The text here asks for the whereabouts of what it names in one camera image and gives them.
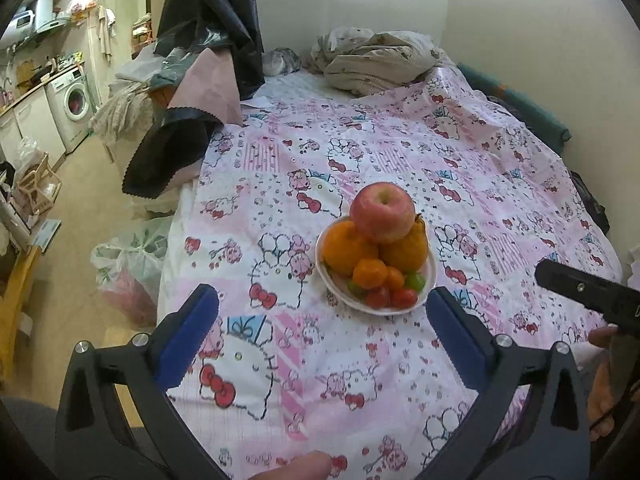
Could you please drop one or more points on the white paper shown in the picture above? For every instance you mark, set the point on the white paper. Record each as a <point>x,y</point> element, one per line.
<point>255,103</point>

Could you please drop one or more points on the large bumpy orange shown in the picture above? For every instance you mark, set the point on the large bumpy orange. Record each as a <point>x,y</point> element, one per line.
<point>405,252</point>

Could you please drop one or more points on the yellow wooden stool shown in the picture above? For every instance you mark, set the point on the yellow wooden stool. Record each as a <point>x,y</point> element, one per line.
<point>20,300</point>

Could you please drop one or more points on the person's right hand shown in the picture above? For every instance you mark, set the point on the person's right hand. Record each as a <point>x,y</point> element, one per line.
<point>602,395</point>

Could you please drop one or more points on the pile of clothes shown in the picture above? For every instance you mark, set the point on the pile of clothes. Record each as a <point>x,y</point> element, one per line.
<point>125,105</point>

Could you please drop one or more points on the white kitchen cabinet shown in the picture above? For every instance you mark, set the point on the white kitchen cabinet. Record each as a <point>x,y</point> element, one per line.
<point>30,120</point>

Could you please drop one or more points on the wooden rack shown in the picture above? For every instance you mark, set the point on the wooden rack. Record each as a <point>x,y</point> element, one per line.
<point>40,185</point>

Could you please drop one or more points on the pink cartoon-print bedsheet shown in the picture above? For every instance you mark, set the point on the pink cartoon-print bedsheet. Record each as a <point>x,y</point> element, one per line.
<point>400,135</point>

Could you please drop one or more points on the white water heater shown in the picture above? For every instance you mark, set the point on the white water heater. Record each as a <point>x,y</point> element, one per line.
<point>44,12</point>

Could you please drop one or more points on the teal cushion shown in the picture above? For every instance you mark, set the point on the teal cushion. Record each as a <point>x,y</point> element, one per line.
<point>520,105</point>

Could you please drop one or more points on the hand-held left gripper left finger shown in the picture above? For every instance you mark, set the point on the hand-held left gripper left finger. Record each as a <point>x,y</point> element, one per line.
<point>187,340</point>

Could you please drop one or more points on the round orange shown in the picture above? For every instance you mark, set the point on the round orange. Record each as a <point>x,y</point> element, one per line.
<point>345,250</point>

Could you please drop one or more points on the pale grey bed sheet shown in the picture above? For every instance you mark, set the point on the pale grey bed sheet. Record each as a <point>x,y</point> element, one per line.
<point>300,85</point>

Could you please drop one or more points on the crumpled beige quilt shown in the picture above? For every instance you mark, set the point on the crumpled beige quilt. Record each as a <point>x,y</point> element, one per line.
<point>375,65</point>

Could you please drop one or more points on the black plastic sheet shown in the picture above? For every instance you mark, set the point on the black plastic sheet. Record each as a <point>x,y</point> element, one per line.
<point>215,5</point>

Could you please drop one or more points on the small mandarin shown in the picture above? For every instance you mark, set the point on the small mandarin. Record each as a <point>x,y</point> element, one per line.
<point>370,272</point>
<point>396,278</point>

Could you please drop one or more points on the pink and black cloth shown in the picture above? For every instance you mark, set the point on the pink and black cloth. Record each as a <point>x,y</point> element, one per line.
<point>210,85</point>

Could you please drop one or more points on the person's left hand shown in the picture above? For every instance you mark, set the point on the person's left hand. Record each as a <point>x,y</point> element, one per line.
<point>300,467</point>

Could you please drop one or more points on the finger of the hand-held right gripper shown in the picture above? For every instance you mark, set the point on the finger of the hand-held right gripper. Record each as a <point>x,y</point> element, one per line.
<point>580,287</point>

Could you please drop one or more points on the dark clothing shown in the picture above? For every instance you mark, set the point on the dark clothing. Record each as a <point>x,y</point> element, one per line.
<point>592,200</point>

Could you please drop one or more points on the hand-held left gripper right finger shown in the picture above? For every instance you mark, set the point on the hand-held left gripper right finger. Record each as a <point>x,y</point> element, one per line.
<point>455,340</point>

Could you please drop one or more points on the grey cat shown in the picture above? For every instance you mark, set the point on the grey cat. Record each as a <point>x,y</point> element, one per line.
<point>280,62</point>

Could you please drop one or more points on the small green fruit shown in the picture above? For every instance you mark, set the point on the small green fruit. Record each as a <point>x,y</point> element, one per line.
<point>354,287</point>
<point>416,282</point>

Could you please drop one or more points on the pink strawberry-print plate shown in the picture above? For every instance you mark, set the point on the pink strawberry-print plate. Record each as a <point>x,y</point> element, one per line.
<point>425,285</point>

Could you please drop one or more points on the hanging pale garment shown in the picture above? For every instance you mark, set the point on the hanging pale garment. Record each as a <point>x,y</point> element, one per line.
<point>106,30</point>

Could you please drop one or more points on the red apple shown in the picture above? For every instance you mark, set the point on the red apple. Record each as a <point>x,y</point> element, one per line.
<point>382,210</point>

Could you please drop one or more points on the white plastic bag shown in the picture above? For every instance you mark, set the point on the white plastic bag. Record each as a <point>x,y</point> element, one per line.
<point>130,270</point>

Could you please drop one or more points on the red cherry tomato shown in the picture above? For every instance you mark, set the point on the red cherry tomato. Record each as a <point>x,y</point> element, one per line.
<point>404,298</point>
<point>377,298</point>

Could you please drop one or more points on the white washing machine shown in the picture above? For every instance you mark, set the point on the white washing machine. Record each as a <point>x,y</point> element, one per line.
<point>72,105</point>

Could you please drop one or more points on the flat box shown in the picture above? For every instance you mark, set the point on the flat box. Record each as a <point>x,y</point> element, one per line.
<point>47,234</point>

